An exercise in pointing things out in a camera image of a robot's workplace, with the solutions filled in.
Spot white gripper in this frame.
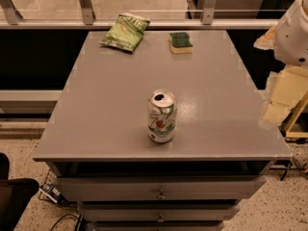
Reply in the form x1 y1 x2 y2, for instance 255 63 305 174
253 0 308 129

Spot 7up soda can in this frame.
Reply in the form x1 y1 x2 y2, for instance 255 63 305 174
147 90 177 143

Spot green yellow sponge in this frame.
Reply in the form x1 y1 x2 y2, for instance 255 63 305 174
169 32 193 54

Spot top grey drawer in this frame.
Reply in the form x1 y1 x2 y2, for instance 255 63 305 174
54 176 266 202

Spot grey drawer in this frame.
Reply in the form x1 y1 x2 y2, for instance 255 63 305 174
54 176 266 202
79 202 239 222
93 221 224 231

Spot grey drawer cabinet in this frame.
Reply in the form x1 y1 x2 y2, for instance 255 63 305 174
35 31 291 231

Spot green chip bag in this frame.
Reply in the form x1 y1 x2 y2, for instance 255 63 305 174
99 13 150 52

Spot middle grey drawer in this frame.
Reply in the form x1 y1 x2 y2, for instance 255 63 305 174
79 202 239 222

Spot bottom grey drawer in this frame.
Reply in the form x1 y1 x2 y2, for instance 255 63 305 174
93 221 224 231

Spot metal railing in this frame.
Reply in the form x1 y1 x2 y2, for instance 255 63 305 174
0 0 277 30

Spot black chair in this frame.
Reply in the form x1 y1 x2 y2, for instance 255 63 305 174
0 153 39 231

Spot yellow wooden frame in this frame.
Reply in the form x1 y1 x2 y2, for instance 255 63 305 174
283 91 308 139

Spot black floor cable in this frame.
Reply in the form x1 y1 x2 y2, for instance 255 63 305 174
49 213 85 231

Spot wire basket with items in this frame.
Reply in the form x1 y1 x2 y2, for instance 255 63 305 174
39 170 67 206

